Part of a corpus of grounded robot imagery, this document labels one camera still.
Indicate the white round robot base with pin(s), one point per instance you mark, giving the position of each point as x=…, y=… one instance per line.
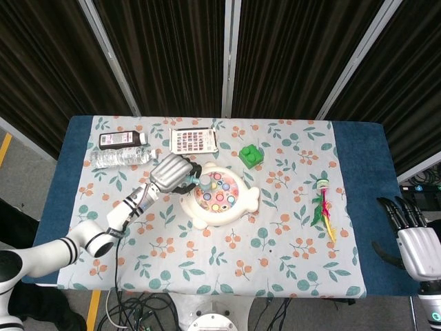
x=213, y=320

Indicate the light blue toy hammer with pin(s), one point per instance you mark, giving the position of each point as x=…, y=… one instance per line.
x=205, y=181

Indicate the dark blue table cover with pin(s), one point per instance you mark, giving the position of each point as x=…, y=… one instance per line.
x=361, y=165

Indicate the green toy building block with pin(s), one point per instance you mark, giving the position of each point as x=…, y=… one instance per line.
x=251, y=157

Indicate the black power strip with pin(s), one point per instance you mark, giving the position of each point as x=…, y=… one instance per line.
x=420, y=188

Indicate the dark folding screen panel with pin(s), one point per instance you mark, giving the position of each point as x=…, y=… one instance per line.
x=51, y=69
x=293, y=51
x=172, y=51
x=406, y=86

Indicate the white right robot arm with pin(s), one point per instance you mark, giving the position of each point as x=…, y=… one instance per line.
x=432, y=307

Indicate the floral fruit-print tablecloth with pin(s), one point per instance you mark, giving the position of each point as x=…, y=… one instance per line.
x=241, y=262

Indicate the dark brown labelled bottle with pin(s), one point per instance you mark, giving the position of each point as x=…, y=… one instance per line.
x=120, y=139

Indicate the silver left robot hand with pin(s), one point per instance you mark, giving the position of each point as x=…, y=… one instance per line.
x=169, y=174

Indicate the sticker sheet packet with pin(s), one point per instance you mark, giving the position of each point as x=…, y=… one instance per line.
x=193, y=140

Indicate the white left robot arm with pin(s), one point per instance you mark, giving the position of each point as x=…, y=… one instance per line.
x=44, y=255

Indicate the feather shuttlecock toy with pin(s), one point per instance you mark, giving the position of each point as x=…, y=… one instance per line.
x=324, y=203

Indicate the clear plastic water bottle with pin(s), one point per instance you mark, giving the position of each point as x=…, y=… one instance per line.
x=117, y=158

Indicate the white whack-a-mole toy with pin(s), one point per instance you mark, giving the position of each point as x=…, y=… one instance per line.
x=237, y=208

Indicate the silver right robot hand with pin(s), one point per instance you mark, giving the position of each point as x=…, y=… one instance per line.
x=420, y=251

